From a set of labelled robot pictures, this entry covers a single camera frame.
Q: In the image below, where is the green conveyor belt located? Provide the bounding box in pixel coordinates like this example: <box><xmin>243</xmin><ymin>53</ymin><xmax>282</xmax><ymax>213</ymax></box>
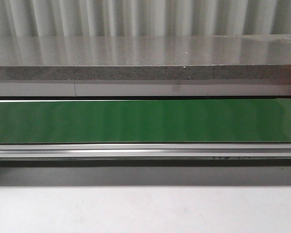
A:
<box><xmin>0</xmin><ymin>99</ymin><xmax>291</xmax><ymax>144</ymax></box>

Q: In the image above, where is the grey speckled stone counter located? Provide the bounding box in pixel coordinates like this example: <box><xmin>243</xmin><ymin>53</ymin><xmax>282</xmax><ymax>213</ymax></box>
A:
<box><xmin>0</xmin><ymin>35</ymin><xmax>291</xmax><ymax>82</ymax></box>

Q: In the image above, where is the white pleated curtain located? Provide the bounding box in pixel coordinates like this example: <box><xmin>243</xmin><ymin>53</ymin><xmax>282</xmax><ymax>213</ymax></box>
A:
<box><xmin>0</xmin><ymin>0</ymin><xmax>291</xmax><ymax>36</ymax></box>

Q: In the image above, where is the aluminium conveyor front rail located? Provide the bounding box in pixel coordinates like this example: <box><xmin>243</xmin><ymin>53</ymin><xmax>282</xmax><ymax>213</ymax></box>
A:
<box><xmin>0</xmin><ymin>143</ymin><xmax>291</xmax><ymax>161</ymax></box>

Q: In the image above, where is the white conveyor back rail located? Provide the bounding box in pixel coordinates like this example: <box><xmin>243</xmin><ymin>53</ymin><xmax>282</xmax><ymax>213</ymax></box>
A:
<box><xmin>0</xmin><ymin>80</ymin><xmax>291</xmax><ymax>98</ymax></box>

